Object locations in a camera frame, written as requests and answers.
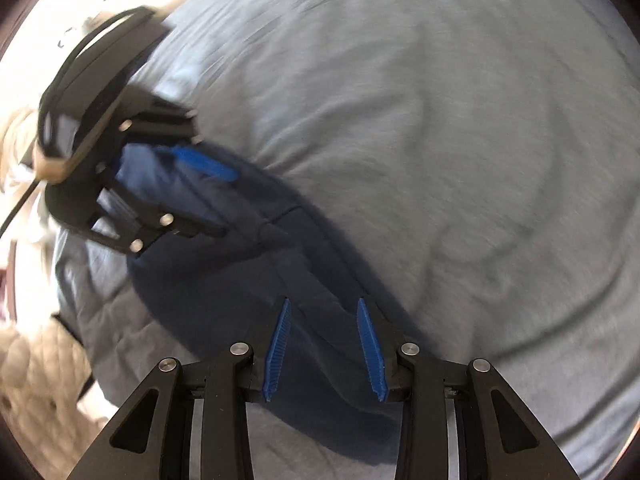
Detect person's left hand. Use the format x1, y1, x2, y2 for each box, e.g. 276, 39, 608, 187
0, 107, 71, 183

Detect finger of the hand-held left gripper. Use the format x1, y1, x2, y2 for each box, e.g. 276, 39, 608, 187
87, 180, 226, 256
120, 87, 238, 182

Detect beige quilted cloth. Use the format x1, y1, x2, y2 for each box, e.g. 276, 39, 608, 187
0, 320, 108, 461

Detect navy blue pants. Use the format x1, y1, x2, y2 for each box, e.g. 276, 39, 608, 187
115, 141, 436, 463

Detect black cable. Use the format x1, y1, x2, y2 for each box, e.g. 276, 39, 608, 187
0, 177, 41, 241

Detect grey-blue bed blanket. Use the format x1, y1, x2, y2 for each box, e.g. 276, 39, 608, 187
50, 0, 640, 480

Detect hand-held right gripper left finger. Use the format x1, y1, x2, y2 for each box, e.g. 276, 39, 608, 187
65, 297, 292, 480

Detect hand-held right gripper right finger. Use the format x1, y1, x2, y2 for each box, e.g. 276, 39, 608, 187
356, 297, 581, 480

